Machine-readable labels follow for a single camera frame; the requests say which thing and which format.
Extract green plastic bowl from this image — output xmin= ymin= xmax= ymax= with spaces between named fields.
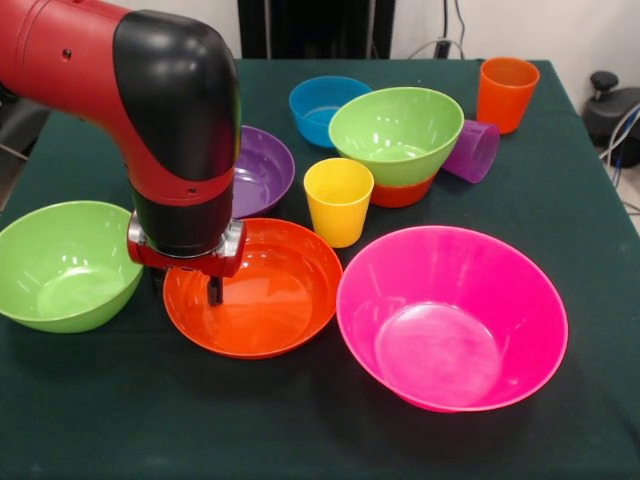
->
xmin=328 ymin=87 xmax=465 ymax=187
xmin=0 ymin=200 xmax=146 ymax=335

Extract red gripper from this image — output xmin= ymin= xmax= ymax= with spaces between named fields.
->
xmin=126 ymin=209 xmax=248 ymax=307

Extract black chair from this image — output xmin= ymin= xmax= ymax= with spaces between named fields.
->
xmin=0 ymin=97 xmax=51 ymax=161

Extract blue and white cables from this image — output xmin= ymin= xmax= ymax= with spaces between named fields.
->
xmin=598 ymin=102 xmax=640 ymax=174

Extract purple plastic cup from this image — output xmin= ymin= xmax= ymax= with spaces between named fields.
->
xmin=442 ymin=119 xmax=501 ymax=185

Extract purple plastic bowl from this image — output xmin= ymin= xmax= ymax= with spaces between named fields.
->
xmin=232 ymin=125 xmax=297 ymax=220

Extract pink plastic bowl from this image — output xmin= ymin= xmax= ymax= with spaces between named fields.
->
xmin=335 ymin=225 xmax=570 ymax=413

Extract dark green tablecloth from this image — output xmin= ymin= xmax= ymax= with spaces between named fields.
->
xmin=0 ymin=56 xmax=640 ymax=480

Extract thin black cable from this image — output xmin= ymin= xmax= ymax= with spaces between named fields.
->
xmin=452 ymin=0 xmax=469 ymax=40

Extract orange plastic cup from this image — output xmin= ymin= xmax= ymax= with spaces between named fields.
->
xmin=475 ymin=56 xmax=541 ymax=135

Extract yellow plastic cup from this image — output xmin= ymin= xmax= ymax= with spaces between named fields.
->
xmin=303 ymin=157 xmax=375 ymax=249

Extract large orange plastic bowl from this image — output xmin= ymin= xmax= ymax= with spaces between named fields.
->
xmin=162 ymin=217 xmax=344 ymax=360

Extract small orange plastic bowl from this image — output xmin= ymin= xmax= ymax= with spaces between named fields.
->
xmin=370 ymin=172 xmax=435 ymax=209

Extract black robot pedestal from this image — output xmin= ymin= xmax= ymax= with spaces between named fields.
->
xmin=237 ymin=0 xmax=396 ymax=60

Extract blue plastic bowl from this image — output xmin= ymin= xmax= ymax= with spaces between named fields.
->
xmin=288 ymin=75 xmax=374 ymax=149

